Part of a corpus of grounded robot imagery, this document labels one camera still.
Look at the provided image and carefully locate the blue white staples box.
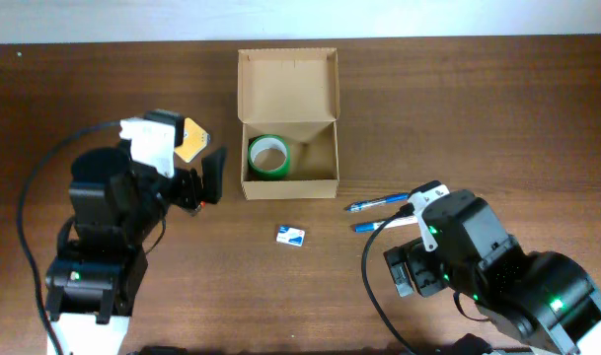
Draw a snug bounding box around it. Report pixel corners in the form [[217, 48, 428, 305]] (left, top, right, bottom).
[[276, 225, 306, 247]]

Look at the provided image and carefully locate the blue white marker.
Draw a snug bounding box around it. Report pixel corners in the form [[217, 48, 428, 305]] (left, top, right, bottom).
[[352, 216, 417, 233]]

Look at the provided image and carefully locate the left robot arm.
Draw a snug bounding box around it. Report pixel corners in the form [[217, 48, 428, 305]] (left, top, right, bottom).
[[45, 109, 227, 354]]

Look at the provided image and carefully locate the yellow sticky note pad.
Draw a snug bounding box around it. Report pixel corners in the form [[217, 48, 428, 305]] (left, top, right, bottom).
[[174, 117, 210, 163]]

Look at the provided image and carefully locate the open brown cardboard box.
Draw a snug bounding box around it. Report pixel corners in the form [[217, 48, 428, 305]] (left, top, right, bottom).
[[237, 47, 340, 200]]

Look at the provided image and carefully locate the green tape roll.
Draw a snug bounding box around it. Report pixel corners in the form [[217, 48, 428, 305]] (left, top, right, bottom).
[[248, 134, 291, 180]]

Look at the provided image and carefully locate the blue ballpoint pen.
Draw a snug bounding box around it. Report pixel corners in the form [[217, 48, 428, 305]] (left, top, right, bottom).
[[344, 192, 409, 213]]

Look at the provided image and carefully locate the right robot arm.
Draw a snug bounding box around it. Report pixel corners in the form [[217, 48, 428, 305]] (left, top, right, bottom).
[[384, 183, 601, 354]]

